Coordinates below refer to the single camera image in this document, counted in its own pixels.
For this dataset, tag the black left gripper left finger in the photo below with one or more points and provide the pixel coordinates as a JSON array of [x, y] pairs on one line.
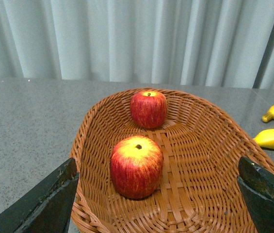
[[47, 207]]

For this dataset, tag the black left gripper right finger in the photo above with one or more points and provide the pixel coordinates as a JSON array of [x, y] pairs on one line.
[[257, 188]]

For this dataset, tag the brown wicker basket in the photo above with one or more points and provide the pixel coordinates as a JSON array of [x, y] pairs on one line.
[[198, 192]]

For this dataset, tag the near red yellow apple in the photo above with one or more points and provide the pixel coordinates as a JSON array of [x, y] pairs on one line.
[[136, 167]]

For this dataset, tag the far red apple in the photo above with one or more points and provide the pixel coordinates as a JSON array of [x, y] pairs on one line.
[[148, 109]]

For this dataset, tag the pale green curtain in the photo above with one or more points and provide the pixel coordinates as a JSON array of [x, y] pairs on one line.
[[188, 42]]

